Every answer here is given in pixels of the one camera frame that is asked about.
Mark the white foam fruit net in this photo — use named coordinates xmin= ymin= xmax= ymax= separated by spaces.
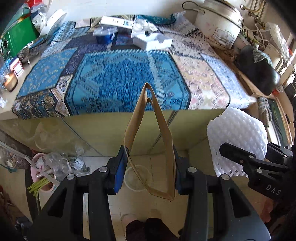
xmin=207 ymin=108 xmax=268 ymax=177

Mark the brown paper strip loop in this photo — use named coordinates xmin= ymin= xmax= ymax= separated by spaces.
xmin=123 ymin=82 xmax=176 ymax=200

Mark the white cardboard box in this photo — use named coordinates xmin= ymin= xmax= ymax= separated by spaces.
xmin=133 ymin=33 xmax=173 ymax=51

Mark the clear blue plastic cup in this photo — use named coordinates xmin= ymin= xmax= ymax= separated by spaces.
xmin=93 ymin=26 xmax=118 ymax=45

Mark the white blue product box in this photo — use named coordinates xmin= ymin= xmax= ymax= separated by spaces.
xmin=100 ymin=16 xmax=134 ymax=30

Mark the white trash bucket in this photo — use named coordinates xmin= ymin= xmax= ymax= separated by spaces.
xmin=124 ymin=165 xmax=152 ymax=192

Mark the pink bowl with scraps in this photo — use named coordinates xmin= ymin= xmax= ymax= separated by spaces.
xmin=30 ymin=152 xmax=61 ymax=191

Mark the yellow-green cabinet front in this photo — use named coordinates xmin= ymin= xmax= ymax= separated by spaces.
xmin=1 ymin=109 xmax=223 ymax=156

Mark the black cloth bundle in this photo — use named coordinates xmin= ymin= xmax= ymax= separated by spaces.
xmin=234 ymin=45 xmax=280 ymax=95

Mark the blue patterned patchwork tablecloth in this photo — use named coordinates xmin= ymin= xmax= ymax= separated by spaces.
xmin=12 ymin=12 xmax=255 ymax=120

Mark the white rice cooker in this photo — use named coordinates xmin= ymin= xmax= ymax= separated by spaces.
xmin=195 ymin=1 xmax=243 ymax=49

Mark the green metal tin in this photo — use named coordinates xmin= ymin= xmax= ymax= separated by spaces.
xmin=1 ymin=17 xmax=40 ymax=60

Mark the white round lid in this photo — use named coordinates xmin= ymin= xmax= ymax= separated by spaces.
xmin=40 ymin=9 xmax=67 ymax=38

